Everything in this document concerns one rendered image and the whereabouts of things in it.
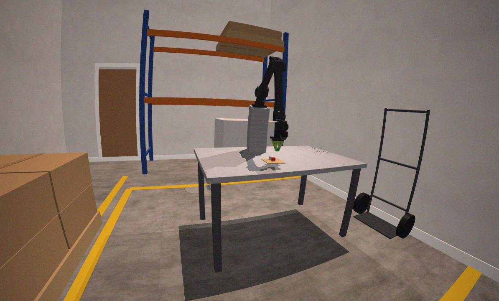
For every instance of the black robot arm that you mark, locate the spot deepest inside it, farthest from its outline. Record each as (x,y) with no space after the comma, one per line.
(276,66)

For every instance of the tan mat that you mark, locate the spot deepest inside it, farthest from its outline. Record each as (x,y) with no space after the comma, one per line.
(277,161)

